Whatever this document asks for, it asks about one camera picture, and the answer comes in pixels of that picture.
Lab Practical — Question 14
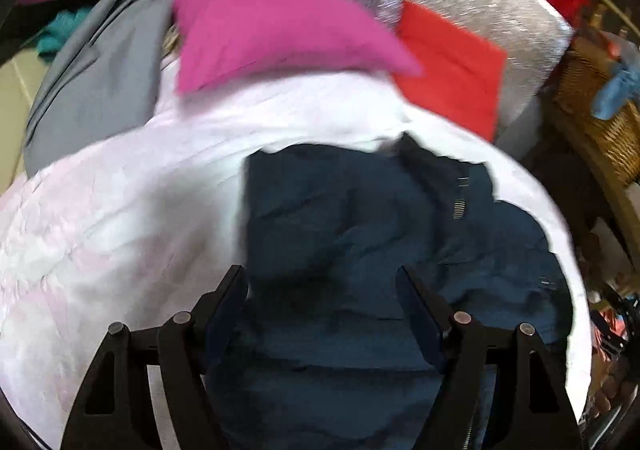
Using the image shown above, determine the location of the navy blue puffer jacket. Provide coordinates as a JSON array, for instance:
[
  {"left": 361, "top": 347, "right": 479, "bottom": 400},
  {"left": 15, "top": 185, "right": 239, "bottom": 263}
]
[{"left": 207, "top": 136, "right": 573, "bottom": 449}]

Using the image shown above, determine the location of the white pink bed sheet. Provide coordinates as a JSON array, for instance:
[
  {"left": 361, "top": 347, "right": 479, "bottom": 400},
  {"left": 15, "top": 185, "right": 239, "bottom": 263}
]
[{"left": 1, "top": 61, "right": 591, "bottom": 448}]

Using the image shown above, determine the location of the wicker basket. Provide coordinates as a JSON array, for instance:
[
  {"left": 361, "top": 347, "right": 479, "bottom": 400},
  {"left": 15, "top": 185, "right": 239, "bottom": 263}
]
[{"left": 549, "top": 36, "right": 640, "bottom": 189}]

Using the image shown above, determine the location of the red pillow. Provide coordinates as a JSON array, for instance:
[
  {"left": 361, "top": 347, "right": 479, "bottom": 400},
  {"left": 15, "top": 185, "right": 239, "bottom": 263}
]
[{"left": 394, "top": 0, "right": 508, "bottom": 142}]

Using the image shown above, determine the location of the light blue cloth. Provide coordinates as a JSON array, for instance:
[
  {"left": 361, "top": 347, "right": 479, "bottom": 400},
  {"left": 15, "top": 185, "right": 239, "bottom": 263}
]
[{"left": 591, "top": 63, "right": 639, "bottom": 121}]

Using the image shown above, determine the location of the grey garment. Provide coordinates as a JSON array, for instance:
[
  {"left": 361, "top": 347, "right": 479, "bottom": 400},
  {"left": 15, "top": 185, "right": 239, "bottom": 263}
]
[{"left": 23, "top": 0, "right": 174, "bottom": 177}]

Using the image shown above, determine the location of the teal cloth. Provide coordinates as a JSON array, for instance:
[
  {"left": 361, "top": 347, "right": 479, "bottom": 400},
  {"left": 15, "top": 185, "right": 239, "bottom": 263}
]
[{"left": 32, "top": 7, "right": 91, "bottom": 63}]

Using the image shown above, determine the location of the magenta pillow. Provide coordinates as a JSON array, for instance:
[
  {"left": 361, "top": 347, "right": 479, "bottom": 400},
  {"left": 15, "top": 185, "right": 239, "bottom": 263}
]
[{"left": 174, "top": 0, "right": 422, "bottom": 94}]

